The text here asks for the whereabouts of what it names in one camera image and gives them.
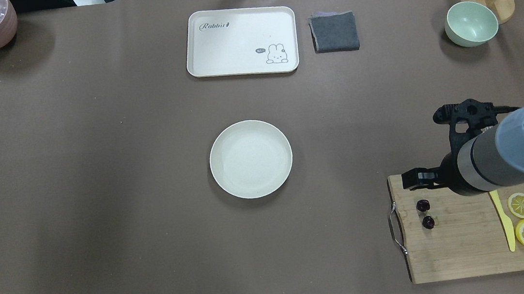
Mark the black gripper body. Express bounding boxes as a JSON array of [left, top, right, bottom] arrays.
[[438, 154, 463, 195]]

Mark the dark red cherry pair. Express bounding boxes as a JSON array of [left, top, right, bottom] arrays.
[[416, 199, 436, 230]]

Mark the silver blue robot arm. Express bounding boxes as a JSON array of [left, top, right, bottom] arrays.
[[401, 99, 524, 196]]

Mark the cream rabbit tray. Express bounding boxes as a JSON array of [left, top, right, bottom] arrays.
[[186, 6, 300, 77]]

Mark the bamboo cutting board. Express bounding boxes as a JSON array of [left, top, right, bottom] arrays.
[[387, 175, 524, 284]]

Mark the yellow plastic knife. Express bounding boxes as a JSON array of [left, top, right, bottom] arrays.
[[488, 190, 516, 252]]

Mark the mint green bowl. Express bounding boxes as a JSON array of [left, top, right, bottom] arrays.
[[444, 1, 500, 47]]

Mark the cream round plate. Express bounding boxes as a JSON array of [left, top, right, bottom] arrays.
[[208, 120, 293, 199]]

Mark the grey folded cloth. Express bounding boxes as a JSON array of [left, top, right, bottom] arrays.
[[308, 11, 361, 53]]

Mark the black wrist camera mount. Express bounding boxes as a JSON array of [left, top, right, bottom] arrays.
[[432, 98, 520, 160]]

